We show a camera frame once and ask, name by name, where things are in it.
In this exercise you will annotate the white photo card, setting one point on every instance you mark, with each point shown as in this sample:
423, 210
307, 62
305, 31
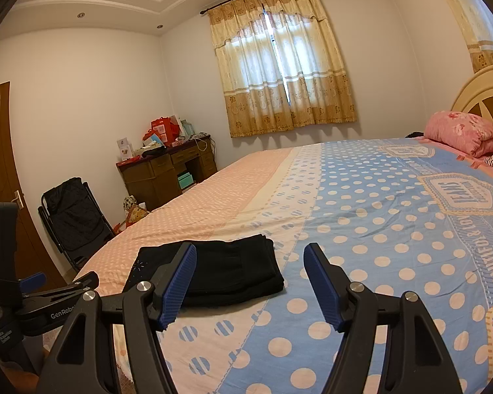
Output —
125, 149

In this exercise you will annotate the silver door handle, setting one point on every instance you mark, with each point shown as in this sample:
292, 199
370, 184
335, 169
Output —
18, 199

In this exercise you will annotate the beige patterned window curtain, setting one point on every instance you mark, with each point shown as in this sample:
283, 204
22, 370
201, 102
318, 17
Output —
280, 65

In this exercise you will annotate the patterned bag on floor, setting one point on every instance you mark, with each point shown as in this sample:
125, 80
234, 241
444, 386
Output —
134, 213

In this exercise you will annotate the pink and blue bedsheet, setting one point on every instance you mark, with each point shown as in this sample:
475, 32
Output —
397, 215

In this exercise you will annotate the brown wooden door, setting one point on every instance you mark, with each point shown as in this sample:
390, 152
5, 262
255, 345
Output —
31, 255

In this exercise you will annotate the teal box under desk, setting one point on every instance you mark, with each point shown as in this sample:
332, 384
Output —
185, 180

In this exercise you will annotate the pink floral pillow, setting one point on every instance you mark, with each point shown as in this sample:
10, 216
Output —
467, 132

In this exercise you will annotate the black folding chair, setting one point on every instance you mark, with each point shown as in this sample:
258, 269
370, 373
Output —
74, 221

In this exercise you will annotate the cream wooden headboard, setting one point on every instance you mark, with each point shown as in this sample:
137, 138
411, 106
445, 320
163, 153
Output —
477, 95

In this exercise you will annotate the beige side window curtain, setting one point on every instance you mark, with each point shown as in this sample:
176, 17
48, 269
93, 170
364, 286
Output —
475, 20

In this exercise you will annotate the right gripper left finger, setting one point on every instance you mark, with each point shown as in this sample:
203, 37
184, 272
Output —
82, 359

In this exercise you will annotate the brown wooden desk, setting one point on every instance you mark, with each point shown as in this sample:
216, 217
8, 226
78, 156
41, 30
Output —
154, 180

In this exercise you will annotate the red gift box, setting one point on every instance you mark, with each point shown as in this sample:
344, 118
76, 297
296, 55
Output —
167, 129

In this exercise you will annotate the black pants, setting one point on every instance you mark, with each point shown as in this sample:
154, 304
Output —
230, 273

